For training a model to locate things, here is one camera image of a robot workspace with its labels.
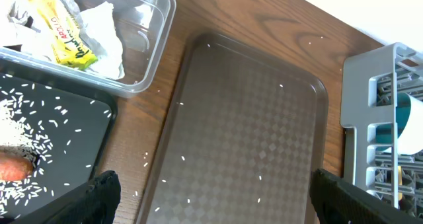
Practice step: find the orange carrot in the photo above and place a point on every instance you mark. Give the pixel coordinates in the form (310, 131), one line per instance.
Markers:
(14, 168)

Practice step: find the dark brown serving tray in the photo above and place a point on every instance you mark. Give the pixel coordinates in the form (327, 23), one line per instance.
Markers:
(243, 133)

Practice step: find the green yellow snack wrapper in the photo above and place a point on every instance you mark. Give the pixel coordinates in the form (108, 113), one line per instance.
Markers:
(44, 29)

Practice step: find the white rice pile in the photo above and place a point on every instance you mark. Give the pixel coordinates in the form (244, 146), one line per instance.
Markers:
(16, 138)

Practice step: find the black rectangular tray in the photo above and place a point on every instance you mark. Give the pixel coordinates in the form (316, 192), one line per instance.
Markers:
(66, 126)

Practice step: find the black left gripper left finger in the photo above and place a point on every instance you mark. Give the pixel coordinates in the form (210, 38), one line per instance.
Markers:
(94, 202)

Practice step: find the white tissue paper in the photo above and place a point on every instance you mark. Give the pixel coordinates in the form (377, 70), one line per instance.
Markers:
(98, 32)

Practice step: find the grey dishwasher rack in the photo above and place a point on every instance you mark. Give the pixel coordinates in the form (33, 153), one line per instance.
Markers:
(370, 85)

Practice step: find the clear plastic waste bin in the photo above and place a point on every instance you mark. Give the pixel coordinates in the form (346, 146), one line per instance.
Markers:
(142, 27)

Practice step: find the light blue rice bowl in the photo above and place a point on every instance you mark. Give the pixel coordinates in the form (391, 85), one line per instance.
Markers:
(409, 124)

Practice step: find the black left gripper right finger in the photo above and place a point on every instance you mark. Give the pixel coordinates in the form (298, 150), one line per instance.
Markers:
(336, 201)

